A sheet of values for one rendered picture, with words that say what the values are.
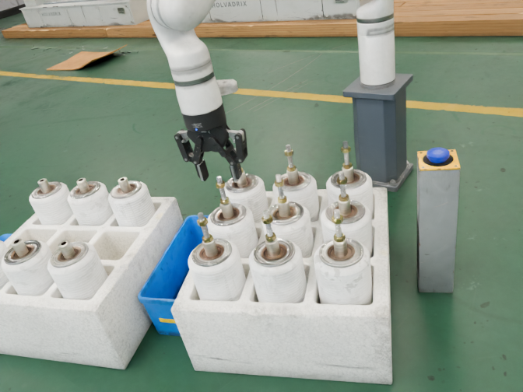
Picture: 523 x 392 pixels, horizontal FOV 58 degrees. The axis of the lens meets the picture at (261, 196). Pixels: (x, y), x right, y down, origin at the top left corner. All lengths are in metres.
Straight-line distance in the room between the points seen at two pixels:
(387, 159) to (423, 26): 1.48
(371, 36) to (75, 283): 0.89
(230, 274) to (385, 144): 0.67
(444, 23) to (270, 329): 2.14
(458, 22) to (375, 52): 1.47
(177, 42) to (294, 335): 0.54
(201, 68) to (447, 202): 0.52
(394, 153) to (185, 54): 0.76
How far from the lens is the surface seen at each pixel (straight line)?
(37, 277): 1.08
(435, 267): 1.05
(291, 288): 0.84
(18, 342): 1.22
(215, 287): 0.87
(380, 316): 0.81
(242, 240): 0.95
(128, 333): 1.08
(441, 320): 1.05
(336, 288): 0.81
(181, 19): 0.76
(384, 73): 1.30
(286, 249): 0.84
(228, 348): 0.94
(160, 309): 1.05
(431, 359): 0.99
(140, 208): 1.15
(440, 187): 0.93
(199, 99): 0.81
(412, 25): 2.78
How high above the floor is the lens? 0.78
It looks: 32 degrees down
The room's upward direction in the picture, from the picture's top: 12 degrees counter-clockwise
